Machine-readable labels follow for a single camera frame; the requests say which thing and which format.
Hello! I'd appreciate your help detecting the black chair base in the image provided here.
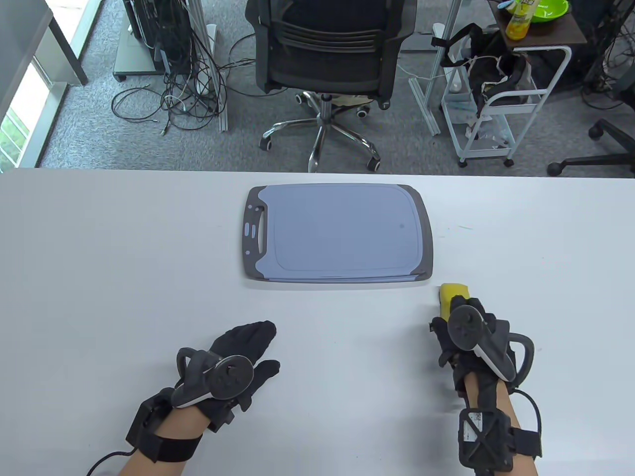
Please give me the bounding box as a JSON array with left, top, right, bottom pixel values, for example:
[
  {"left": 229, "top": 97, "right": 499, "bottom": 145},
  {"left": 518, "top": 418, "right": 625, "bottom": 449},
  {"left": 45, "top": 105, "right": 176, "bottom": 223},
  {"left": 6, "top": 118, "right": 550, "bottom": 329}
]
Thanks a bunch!
[{"left": 547, "top": 119, "right": 635, "bottom": 178}]

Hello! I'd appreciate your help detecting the green bowl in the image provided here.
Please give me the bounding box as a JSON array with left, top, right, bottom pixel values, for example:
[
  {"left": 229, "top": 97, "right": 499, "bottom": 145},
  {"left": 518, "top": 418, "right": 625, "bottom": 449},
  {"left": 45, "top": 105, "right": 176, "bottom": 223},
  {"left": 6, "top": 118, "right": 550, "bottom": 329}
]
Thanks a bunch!
[{"left": 530, "top": 0, "right": 570, "bottom": 21}]

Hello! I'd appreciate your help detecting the yellow green sponge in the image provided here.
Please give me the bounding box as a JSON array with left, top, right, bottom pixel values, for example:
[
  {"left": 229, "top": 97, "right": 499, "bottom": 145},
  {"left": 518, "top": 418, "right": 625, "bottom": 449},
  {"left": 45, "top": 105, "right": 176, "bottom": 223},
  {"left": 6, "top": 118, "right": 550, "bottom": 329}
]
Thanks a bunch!
[{"left": 438, "top": 283, "right": 469, "bottom": 320}]

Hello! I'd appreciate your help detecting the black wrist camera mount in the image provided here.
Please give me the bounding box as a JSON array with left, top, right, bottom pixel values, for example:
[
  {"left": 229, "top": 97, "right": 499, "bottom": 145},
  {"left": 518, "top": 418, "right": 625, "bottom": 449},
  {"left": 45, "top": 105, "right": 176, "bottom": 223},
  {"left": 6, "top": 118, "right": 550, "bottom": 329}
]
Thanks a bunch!
[
  {"left": 457, "top": 408, "right": 542, "bottom": 472},
  {"left": 126, "top": 388, "right": 235, "bottom": 464}
]

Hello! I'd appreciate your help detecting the tangle of black cables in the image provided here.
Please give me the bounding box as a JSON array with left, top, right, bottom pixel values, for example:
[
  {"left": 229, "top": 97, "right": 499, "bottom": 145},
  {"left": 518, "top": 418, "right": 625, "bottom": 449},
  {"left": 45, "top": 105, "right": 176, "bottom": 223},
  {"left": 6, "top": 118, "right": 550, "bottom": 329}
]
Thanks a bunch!
[
  {"left": 580, "top": 0, "right": 635, "bottom": 112},
  {"left": 112, "top": 30, "right": 258, "bottom": 137}
]

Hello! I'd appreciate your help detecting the person's right hand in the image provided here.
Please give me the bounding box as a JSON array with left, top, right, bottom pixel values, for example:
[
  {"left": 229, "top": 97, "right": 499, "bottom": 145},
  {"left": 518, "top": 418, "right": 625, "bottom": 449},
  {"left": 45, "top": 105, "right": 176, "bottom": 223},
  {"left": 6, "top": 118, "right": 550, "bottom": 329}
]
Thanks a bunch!
[{"left": 429, "top": 294, "right": 519, "bottom": 397}]

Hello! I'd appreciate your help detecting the black office chair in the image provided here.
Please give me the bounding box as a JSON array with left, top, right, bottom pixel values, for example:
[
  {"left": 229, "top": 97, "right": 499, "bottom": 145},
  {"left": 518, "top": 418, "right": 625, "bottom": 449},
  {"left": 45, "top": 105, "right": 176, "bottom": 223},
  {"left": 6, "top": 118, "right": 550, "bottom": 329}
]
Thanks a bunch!
[{"left": 246, "top": 0, "right": 417, "bottom": 174}]

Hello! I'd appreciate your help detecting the yellow drink bottle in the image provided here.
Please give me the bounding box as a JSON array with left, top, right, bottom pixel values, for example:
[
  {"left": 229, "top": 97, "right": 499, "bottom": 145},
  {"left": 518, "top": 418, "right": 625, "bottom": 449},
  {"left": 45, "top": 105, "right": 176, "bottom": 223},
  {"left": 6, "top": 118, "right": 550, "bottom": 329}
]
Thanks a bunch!
[{"left": 505, "top": 0, "right": 540, "bottom": 41}]

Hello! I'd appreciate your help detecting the person's right forearm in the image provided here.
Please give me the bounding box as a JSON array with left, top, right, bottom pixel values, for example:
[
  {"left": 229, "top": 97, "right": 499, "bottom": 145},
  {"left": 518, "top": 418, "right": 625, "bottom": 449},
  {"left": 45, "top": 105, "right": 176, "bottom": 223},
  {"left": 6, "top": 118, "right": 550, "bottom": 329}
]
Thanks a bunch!
[{"left": 464, "top": 372, "right": 539, "bottom": 476}]

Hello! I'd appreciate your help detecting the aluminium frame leg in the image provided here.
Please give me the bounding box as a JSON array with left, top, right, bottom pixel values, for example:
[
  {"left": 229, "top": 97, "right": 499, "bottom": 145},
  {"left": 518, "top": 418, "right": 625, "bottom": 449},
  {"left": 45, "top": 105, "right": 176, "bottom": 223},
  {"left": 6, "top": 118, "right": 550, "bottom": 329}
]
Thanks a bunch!
[
  {"left": 191, "top": 0, "right": 229, "bottom": 133},
  {"left": 409, "top": 0, "right": 464, "bottom": 137}
]

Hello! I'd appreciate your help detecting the person's left forearm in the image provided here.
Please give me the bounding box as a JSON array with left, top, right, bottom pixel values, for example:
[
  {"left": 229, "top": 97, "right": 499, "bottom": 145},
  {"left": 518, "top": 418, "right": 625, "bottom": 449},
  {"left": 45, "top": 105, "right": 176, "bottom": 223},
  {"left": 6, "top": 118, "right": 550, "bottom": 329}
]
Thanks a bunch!
[{"left": 118, "top": 409, "right": 209, "bottom": 476}]

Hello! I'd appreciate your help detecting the grey white hand controller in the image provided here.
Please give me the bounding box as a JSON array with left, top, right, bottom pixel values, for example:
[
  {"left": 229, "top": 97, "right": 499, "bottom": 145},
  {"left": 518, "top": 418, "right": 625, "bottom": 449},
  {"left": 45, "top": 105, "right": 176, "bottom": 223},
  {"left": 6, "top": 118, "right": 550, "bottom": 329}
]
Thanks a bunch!
[
  {"left": 447, "top": 305, "right": 535, "bottom": 383},
  {"left": 171, "top": 347, "right": 255, "bottom": 410}
]

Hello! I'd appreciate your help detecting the window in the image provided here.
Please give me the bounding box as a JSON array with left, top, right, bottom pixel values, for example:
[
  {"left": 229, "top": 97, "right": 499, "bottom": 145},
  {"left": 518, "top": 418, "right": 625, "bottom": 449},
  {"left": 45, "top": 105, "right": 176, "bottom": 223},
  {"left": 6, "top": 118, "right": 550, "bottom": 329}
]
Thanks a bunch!
[{"left": 0, "top": 55, "right": 67, "bottom": 169}]

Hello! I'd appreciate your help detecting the grey cart base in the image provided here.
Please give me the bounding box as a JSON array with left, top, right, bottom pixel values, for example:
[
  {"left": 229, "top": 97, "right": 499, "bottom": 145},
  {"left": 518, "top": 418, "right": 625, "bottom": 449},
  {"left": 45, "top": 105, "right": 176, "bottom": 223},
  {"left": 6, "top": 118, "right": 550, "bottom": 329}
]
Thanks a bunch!
[{"left": 113, "top": 35, "right": 164, "bottom": 82}]

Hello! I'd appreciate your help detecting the white power strip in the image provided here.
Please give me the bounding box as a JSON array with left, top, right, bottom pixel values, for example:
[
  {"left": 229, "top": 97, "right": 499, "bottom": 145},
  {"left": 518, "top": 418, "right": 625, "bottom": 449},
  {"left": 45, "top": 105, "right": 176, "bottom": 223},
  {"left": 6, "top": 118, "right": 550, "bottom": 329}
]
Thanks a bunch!
[{"left": 196, "top": 25, "right": 219, "bottom": 95}]

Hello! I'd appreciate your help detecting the black cable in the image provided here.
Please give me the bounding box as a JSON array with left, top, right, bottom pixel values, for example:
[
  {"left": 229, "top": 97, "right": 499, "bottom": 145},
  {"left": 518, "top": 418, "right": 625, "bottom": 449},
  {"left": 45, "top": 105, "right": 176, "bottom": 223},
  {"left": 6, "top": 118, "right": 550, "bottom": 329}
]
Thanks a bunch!
[
  {"left": 85, "top": 449, "right": 138, "bottom": 476},
  {"left": 511, "top": 388, "right": 542, "bottom": 432}
]

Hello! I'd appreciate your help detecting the person's left hand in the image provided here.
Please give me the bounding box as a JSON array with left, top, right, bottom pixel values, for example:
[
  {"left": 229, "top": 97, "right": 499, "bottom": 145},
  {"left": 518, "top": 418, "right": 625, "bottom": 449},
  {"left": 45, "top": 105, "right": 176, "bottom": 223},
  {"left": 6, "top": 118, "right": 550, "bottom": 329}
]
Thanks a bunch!
[{"left": 175, "top": 320, "right": 281, "bottom": 433}]

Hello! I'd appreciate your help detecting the black computer tower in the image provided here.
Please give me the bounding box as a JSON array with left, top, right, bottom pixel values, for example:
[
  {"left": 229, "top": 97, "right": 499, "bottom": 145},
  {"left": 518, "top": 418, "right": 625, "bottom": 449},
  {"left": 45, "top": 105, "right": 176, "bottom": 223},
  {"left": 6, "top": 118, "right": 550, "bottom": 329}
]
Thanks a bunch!
[{"left": 123, "top": 0, "right": 194, "bottom": 75}]

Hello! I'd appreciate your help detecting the white cart brown top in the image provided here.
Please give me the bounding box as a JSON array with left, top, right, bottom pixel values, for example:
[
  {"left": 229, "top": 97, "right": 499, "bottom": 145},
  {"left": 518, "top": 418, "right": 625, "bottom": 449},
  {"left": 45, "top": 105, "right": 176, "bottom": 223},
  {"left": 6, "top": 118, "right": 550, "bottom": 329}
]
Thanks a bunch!
[{"left": 441, "top": 0, "right": 588, "bottom": 169}]

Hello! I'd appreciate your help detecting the black bag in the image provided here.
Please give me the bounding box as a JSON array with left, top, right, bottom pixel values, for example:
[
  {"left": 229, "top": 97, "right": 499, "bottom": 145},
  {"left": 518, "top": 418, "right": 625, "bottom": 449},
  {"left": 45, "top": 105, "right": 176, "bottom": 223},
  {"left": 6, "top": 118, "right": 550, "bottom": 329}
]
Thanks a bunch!
[{"left": 432, "top": 24, "right": 534, "bottom": 117}]

